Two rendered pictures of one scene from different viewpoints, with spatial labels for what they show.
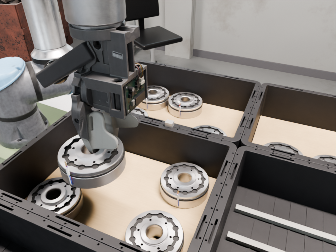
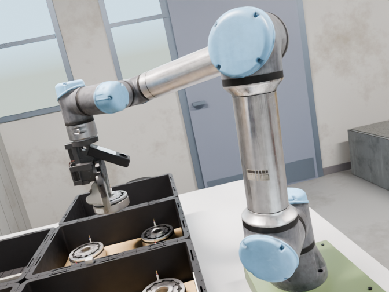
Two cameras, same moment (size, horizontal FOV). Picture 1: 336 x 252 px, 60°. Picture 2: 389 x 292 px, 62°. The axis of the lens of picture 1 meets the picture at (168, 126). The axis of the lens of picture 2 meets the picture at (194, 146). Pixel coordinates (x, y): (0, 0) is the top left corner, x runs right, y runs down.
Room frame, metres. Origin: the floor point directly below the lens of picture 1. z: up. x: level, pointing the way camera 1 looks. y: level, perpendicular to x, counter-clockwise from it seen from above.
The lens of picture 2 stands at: (1.28, -0.10, 1.31)
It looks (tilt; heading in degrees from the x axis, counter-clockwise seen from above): 12 degrees down; 150
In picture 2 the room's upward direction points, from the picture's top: 12 degrees counter-clockwise
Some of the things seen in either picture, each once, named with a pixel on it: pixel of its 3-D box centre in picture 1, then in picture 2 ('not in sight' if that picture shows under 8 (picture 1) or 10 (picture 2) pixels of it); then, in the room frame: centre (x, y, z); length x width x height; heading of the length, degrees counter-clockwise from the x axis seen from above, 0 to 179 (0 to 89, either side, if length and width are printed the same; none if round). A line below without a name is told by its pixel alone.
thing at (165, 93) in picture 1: (153, 94); not in sight; (0.79, 0.05, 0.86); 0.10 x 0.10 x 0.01
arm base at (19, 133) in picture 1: (20, 120); (293, 255); (0.72, 0.45, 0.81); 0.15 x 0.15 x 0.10
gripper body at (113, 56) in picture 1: (107, 68); (87, 160); (0.37, 0.08, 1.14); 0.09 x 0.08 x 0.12; 66
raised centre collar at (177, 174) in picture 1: (184, 178); not in sight; (0.43, -0.04, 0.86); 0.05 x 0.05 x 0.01
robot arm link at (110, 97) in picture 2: not in sight; (107, 97); (0.46, 0.16, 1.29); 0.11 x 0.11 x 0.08; 31
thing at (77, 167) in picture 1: (91, 151); (109, 197); (0.35, 0.12, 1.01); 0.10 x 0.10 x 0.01
